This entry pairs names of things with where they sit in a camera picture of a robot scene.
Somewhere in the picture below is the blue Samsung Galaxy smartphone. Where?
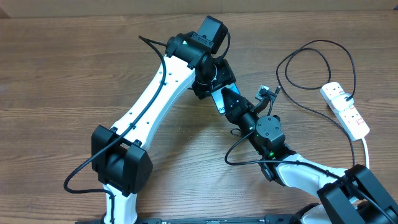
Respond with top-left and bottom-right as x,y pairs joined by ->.
211,83 -> 240,114

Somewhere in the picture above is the black USB charging cable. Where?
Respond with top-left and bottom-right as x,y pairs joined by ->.
270,39 -> 357,169

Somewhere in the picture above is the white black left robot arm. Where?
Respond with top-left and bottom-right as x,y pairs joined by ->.
91,16 -> 238,223

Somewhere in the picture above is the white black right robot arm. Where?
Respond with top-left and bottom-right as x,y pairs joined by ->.
221,88 -> 397,223

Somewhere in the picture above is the white USB charger plug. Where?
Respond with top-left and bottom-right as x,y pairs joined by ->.
330,93 -> 354,113

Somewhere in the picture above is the white power strip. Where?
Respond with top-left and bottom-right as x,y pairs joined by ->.
320,82 -> 370,141

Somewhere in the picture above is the brown cardboard box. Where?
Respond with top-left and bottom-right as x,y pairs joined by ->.
1,0 -> 397,18

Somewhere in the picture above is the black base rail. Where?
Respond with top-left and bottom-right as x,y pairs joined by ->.
74,213 -> 312,224

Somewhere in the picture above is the white power strip cord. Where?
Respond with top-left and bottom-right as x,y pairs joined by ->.
360,138 -> 371,170

